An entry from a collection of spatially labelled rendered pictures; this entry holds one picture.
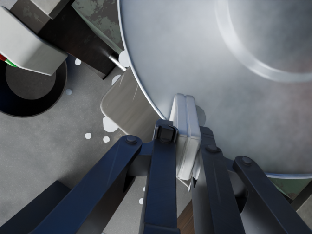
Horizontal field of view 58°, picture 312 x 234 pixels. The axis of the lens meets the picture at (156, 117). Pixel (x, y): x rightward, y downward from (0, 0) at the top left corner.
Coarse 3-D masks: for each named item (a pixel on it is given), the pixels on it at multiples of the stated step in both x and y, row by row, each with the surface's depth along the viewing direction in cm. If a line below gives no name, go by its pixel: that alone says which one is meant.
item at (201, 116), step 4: (196, 108) 23; (200, 108) 23; (200, 112) 23; (204, 112) 23; (200, 116) 23; (204, 116) 23; (200, 120) 23; (204, 120) 23; (200, 124) 23; (204, 124) 23
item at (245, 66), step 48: (144, 0) 23; (192, 0) 23; (240, 0) 22; (288, 0) 22; (144, 48) 23; (192, 48) 23; (240, 48) 23; (288, 48) 23; (240, 96) 23; (288, 96) 23; (240, 144) 24; (288, 144) 24
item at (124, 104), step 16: (128, 80) 23; (112, 96) 23; (128, 96) 23; (144, 96) 23; (112, 112) 23; (128, 112) 23; (144, 112) 23; (128, 128) 24; (144, 128) 24; (176, 176) 24
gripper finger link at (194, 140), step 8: (192, 96) 22; (192, 104) 20; (192, 112) 19; (192, 120) 18; (192, 128) 17; (192, 136) 16; (200, 136) 16; (192, 144) 16; (200, 144) 16; (192, 152) 16; (184, 160) 16; (192, 160) 16; (184, 168) 17; (192, 168) 17; (184, 176) 17
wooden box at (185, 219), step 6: (192, 204) 99; (186, 210) 100; (192, 210) 95; (180, 216) 102; (186, 216) 97; (192, 216) 92; (180, 222) 98; (186, 222) 93; (192, 222) 89; (180, 228) 95; (186, 228) 90; (192, 228) 86
